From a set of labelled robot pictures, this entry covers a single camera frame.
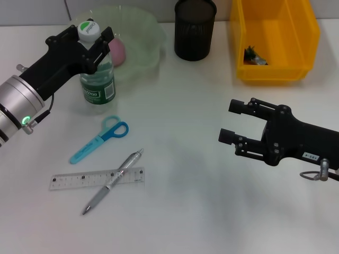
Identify silver ballpoint pen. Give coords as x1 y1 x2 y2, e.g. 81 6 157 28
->
81 148 145 215

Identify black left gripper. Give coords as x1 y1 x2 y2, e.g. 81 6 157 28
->
19 25 115 101

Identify yellow plastic storage bin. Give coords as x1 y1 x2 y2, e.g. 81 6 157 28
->
229 0 321 85

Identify pink toy peach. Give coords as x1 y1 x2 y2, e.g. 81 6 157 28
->
108 38 127 67

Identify right gripper cable with plug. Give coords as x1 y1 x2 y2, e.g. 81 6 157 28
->
299 158 339 182

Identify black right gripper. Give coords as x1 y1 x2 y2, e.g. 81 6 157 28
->
219 97 339 173

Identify blue capped scissors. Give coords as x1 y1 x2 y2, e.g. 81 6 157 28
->
69 114 130 165

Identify clear water bottle green label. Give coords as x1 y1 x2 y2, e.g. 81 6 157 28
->
77 20 117 105

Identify clear plastic ruler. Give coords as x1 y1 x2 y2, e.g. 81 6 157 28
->
48 166 145 191

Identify black mesh cylinder bin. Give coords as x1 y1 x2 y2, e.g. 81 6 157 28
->
174 0 217 61

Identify left gripper cable with plug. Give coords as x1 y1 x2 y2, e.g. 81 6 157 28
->
22 93 56 135

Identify green translucent plastic fruit plate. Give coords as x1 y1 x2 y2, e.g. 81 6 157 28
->
66 5 167 83

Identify gripper cable with plug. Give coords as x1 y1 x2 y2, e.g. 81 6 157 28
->
22 93 56 135
299 158 339 182

